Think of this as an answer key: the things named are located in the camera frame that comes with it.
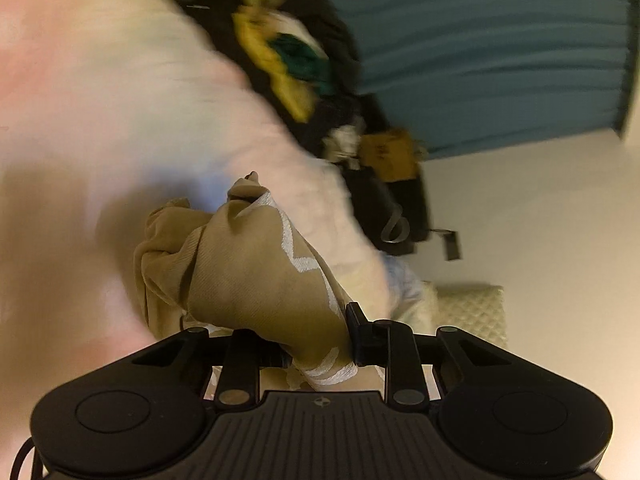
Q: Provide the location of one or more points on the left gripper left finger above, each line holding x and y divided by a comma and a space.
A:
245, 355

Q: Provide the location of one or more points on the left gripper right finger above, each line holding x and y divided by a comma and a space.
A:
390, 345

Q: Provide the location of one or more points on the tan hooded sweatshirt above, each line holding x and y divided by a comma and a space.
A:
246, 267

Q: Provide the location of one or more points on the pile of mixed clothes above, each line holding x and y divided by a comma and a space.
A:
301, 58

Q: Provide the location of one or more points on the quilted cream pillow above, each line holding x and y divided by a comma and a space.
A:
476, 309

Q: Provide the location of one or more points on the yellow paper bag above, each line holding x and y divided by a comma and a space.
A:
393, 155

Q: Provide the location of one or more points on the pastel bed duvet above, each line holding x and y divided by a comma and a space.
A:
110, 109

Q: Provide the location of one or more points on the large blue curtain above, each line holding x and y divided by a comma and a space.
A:
471, 75

